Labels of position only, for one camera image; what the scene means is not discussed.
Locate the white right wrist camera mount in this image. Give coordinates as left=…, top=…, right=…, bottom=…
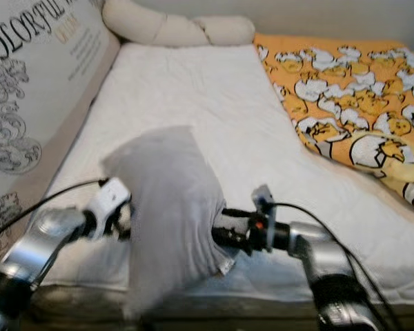
left=250, top=184, right=277, bottom=221

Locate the white quilted mattress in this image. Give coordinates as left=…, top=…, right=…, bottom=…
left=41, top=43, right=414, bottom=304

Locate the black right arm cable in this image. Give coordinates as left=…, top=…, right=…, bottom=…
left=273, top=202, right=404, bottom=331

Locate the yellow cartoon print blanket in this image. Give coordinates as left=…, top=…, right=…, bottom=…
left=254, top=33, right=414, bottom=218

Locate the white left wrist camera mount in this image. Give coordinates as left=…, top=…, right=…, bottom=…
left=93, top=177, right=132, bottom=225

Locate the grey printed headboard cushion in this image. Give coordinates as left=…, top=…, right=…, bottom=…
left=0, top=0, right=121, bottom=277

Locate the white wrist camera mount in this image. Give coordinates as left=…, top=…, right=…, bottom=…
left=250, top=184, right=277, bottom=221
left=93, top=177, right=132, bottom=225

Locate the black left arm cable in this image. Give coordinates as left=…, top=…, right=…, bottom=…
left=0, top=178, right=108, bottom=242

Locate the grey bed base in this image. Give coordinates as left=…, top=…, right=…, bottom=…
left=28, top=283, right=325, bottom=325

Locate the grey pillow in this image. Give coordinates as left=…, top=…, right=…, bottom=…
left=102, top=126, right=239, bottom=321

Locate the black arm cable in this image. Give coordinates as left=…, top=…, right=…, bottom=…
left=273, top=202, right=404, bottom=331
left=0, top=178, right=108, bottom=242

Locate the beige knotted bolster pillow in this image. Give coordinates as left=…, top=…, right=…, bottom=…
left=102, top=0, right=256, bottom=48

